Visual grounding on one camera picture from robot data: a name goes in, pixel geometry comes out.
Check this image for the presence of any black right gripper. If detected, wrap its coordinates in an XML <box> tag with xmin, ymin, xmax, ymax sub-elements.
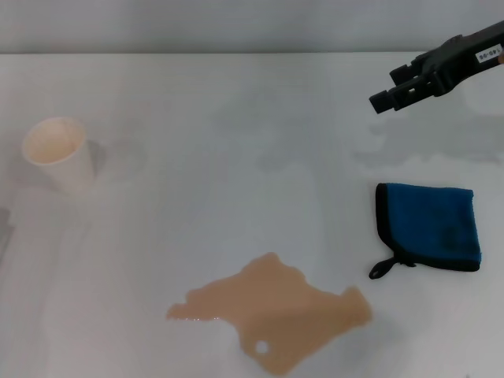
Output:
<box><xmin>369</xmin><ymin>19</ymin><xmax>504</xmax><ymax>116</ymax></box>

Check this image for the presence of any blue rag with black trim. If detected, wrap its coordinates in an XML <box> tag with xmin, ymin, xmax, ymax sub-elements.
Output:
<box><xmin>368</xmin><ymin>182</ymin><xmax>484</xmax><ymax>281</ymax></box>

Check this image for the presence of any white paper cup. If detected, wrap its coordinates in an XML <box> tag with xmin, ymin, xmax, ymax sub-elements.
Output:
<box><xmin>21</xmin><ymin>116</ymin><xmax>95</xmax><ymax>195</ymax></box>

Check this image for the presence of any brown liquid spill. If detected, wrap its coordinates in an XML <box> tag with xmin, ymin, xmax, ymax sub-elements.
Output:
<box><xmin>165</xmin><ymin>251</ymin><xmax>373</xmax><ymax>378</ymax></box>

